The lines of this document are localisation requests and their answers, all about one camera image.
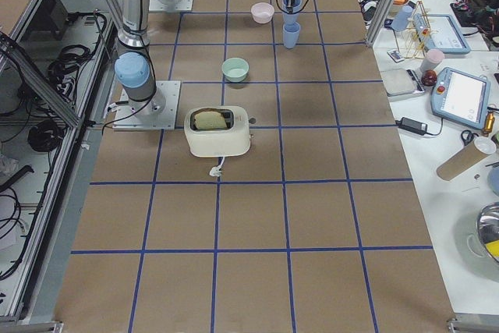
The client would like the blue cup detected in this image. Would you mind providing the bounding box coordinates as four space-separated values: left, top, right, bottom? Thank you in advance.
391 5 412 32
282 0 302 25
282 22 301 49

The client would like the pink bowl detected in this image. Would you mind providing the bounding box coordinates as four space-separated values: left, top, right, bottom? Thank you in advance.
250 2 274 24

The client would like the green bowl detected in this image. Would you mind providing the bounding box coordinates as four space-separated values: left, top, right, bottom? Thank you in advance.
221 57 250 83

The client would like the blue cup on rack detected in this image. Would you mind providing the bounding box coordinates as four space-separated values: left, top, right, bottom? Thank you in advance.
391 5 412 32

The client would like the wooden cup rack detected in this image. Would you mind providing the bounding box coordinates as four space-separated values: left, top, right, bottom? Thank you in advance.
394 0 433 59

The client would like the kitchen scale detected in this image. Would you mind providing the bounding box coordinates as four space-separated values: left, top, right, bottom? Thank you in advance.
380 69 425 99

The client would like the bread slice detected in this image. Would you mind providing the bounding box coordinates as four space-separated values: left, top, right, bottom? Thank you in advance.
194 111 227 130

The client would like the teach pendant far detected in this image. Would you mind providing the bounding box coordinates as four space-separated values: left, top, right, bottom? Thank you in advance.
412 13 471 55

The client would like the teach pendant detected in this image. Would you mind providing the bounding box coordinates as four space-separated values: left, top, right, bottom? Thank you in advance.
430 67 490 129
412 13 471 55

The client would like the cream toaster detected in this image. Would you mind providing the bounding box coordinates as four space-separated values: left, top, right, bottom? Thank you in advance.
184 106 250 158

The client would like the pink cup on desk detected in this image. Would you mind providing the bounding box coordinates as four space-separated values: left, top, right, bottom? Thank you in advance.
419 48 445 73

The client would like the red apple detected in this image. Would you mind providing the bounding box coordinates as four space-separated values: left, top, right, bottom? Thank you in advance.
421 69 437 87

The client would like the black power adapter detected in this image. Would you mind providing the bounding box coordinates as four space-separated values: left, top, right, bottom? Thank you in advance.
395 117 427 136

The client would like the toaster power plug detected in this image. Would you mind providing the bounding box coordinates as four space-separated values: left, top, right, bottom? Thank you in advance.
209 157 225 178

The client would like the teach pendant near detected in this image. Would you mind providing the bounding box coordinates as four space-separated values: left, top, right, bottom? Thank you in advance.
430 67 490 129

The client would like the cardboard tube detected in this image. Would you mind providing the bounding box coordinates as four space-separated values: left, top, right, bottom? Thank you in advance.
436 136 497 181

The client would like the metal bowl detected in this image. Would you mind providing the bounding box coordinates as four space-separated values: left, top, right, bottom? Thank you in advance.
476 202 498 263

